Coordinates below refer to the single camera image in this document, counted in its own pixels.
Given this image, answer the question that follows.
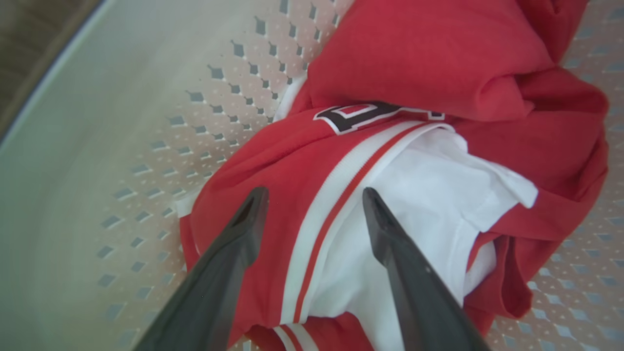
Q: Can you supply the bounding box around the cream perforated laundry basket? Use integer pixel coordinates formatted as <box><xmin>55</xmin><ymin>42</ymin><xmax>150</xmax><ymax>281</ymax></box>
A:
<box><xmin>0</xmin><ymin>0</ymin><xmax>624</xmax><ymax>351</ymax></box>

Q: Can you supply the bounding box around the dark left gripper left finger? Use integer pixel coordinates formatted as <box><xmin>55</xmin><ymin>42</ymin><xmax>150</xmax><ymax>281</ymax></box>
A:
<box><xmin>134</xmin><ymin>187</ymin><xmax>270</xmax><ymax>351</ymax></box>

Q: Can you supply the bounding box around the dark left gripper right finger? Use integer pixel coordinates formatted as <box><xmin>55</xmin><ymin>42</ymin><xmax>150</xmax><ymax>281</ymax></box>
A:
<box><xmin>362</xmin><ymin>187</ymin><xmax>490</xmax><ymax>351</ymax></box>

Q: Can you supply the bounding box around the red and white jersey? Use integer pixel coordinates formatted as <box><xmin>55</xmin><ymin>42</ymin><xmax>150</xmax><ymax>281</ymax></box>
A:
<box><xmin>178</xmin><ymin>0</ymin><xmax>610</xmax><ymax>351</ymax></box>

